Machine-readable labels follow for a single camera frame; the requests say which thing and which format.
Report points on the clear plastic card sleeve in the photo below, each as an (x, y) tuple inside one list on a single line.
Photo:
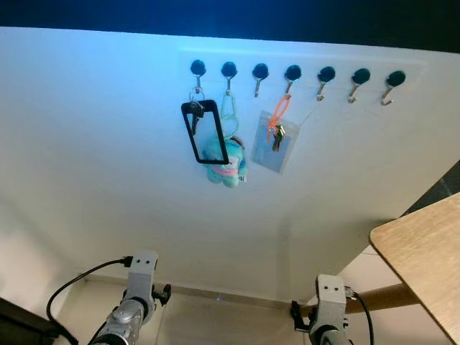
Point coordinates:
[(264, 154)]

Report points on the small metal key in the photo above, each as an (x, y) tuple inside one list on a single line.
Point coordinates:
[(277, 136)]

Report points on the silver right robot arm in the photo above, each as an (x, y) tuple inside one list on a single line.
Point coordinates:
[(329, 336)]

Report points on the black knob metal hook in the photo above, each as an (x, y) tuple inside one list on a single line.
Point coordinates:
[(292, 72), (228, 69), (360, 76), (198, 68), (326, 74), (260, 70), (394, 78)]

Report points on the light wooden table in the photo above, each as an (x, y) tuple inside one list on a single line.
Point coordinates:
[(424, 259)]

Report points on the black boxy object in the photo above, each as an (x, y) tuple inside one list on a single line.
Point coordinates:
[(25, 327)]

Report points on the black framed key tag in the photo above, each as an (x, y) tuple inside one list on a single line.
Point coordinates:
[(185, 118)]

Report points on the green loop clip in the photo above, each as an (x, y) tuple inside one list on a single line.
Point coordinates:
[(223, 115)]

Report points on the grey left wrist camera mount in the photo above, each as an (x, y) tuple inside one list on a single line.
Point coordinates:
[(142, 269)]

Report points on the white hook rail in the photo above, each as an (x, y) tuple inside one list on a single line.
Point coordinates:
[(309, 57)]

